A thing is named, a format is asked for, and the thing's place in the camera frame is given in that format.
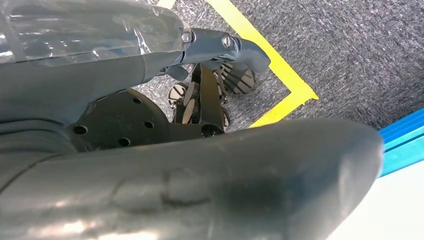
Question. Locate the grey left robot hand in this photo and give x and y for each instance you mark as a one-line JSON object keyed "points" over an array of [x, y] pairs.
{"points": [[198, 185]]}

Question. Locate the blue metal shelf rack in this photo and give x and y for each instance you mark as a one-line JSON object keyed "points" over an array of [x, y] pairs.
{"points": [[404, 145]]}

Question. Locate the yellow floor tape square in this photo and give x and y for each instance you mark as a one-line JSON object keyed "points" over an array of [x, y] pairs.
{"points": [[294, 89]]}

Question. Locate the white plastic crate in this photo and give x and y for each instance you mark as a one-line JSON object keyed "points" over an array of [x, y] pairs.
{"points": [[397, 212]]}

